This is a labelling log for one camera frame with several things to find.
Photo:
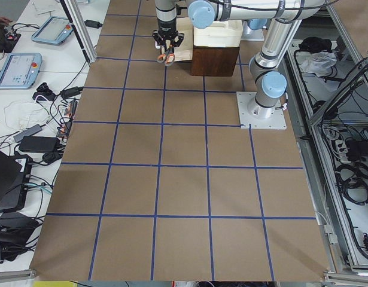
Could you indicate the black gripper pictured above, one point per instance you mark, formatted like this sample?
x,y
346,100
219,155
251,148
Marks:
x,y
167,26

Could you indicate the grey orange scissors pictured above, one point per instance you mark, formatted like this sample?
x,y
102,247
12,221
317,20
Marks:
x,y
168,57

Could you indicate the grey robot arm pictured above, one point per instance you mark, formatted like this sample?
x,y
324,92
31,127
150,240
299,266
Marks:
x,y
274,23

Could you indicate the dark brown wooden cabinet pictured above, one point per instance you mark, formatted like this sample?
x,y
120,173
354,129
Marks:
x,y
214,61

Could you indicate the cream plastic tray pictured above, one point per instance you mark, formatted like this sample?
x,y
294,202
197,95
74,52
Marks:
x,y
219,34

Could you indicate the black power adapter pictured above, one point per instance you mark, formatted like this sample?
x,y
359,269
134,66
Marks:
x,y
93,24

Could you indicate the far teach pendant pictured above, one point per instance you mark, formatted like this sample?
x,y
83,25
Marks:
x,y
54,31

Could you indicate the teach pendant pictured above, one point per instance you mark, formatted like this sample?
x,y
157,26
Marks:
x,y
20,71
54,31

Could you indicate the near teach pendant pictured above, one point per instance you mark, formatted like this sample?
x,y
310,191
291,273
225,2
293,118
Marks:
x,y
20,71

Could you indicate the brown gridded table mat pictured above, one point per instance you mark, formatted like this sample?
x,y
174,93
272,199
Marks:
x,y
159,181

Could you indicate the white crumpled cloth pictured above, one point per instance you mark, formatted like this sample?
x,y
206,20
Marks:
x,y
319,64

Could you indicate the large black power brick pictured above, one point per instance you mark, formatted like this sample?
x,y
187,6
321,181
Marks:
x,y
38,144

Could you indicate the black laptop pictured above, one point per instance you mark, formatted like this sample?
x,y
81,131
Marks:
x,y
15,171

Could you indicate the aluminium frame post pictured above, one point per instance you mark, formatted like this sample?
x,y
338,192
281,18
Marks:
x,y
75,18

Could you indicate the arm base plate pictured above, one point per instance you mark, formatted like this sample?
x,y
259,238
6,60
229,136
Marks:
x,y
253,29
253,116

